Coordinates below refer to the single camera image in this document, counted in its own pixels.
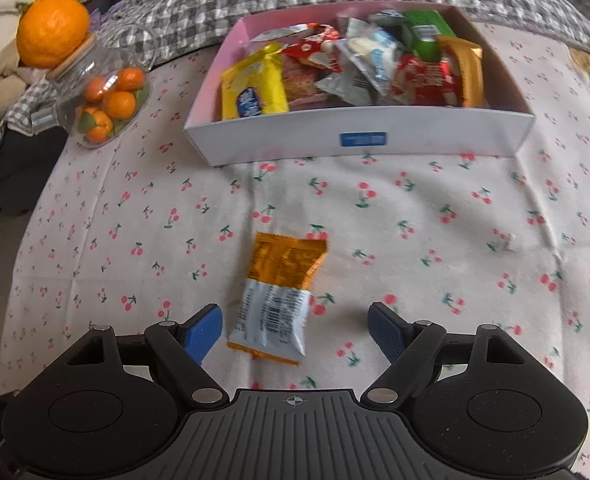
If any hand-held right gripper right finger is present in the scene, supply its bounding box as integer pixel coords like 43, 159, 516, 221
359, 301, 524, 407

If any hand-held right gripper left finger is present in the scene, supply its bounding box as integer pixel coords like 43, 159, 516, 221
66, 303, 229, 408

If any orange cracker snack packet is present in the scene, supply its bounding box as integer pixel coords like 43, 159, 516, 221
226, 232, 329, 365

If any pink cardboard box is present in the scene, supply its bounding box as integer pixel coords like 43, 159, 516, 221
184, 1, 536, 167

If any yellow snack packet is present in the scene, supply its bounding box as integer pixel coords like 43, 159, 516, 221
221, 42, 290, 122

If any silver foil snack packet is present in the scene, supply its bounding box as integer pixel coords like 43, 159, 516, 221
317, 17, 406, 107

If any pink speckled snack packet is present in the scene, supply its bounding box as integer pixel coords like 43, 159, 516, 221
281, 57, 326, 110

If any red white-dotted snack packet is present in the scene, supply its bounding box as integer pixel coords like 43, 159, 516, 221
249, 22, 342, 70

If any green snack packet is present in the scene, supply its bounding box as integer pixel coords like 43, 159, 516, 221
400, 8, 457, 61

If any cherry print tablecloth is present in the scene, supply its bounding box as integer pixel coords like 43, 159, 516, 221
0, 7, 590, 476

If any dark grey sofa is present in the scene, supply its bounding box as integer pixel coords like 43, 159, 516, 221
0, 0, 590, 218

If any cluster of small tangerines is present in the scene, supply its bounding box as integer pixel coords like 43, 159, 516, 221
76, 66, 148, 143

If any glass jar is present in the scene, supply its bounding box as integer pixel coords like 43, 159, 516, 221
30, 25, 158, 150

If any wooden jar lid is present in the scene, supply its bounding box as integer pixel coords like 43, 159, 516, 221
45, 32, 98, 79

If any beige fleece blanket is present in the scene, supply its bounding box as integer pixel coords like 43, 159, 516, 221
0, 0, 96, 133

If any large orange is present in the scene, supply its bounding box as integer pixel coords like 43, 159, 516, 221
16, 0, 92, 69

